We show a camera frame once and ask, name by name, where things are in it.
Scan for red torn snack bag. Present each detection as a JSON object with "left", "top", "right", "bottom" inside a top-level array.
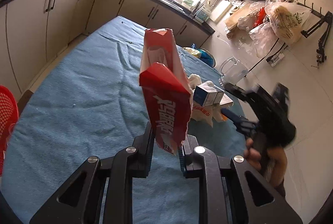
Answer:
[{"left": 139, "top": 28, "right": 193, "bottom": 155}]

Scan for white kitchen base cabinets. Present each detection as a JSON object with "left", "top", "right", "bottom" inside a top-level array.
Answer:
[{"left": 1, "top": 0, "right": 214, "bottom": 98}]

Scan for person's right hand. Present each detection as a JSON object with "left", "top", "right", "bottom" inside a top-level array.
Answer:
[{"left": 244, "top": 138, "right": 287, "bottom": 188}]

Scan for small tan carton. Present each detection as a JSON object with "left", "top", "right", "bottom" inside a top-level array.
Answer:
[{"left": 213, "top": 93, "right": 234, "bottom": 109}]

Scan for clear glass pitcher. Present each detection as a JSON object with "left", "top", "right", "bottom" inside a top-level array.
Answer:
[{"left": 219, "top": 57, "right": 249, "bottom": 86}]

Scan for white crumpled wrapper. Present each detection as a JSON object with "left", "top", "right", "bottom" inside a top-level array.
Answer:
[{"left": 191, "top": 102, "right": 229, "bottom": 127}]

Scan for small blue white carton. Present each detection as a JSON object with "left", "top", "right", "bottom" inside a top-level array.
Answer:
[{"left": 193, "top": 84, "right": 224, "bottom": 107}]

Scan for white folded cloth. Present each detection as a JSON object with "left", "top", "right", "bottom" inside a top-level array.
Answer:
[{"left": 188, "top": 74, "right": 215, "bottom": 90}]

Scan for blue bowl with food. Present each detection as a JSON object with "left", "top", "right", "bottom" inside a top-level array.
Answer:
[{"left": 183, "top": 43, "right": 216, "bottom": 68}]

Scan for hanging plastic bags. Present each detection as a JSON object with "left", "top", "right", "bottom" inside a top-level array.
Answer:
[{"left": 224, "top": 1, "right": 311, "bottom": 58}]

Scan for blue towel table cover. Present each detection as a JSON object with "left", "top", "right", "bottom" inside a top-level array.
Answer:
[{"left": 1, "top": 17, "right": 245, "bottom": 223}]

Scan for red plastic mesh basket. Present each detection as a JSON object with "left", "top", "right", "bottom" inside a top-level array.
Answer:
[{"left": 0, "top": 85, "right": 19, "bottom": 174}]

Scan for white wall power outlet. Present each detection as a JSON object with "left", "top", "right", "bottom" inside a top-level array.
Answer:
[{"left": 266, "top": 52, "right": 285, "bottom": 67}]

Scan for black wall hook rack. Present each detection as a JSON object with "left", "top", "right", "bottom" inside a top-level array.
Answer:
[{"left": 282, "top": 0, "right": 332, "bottom": 68}]

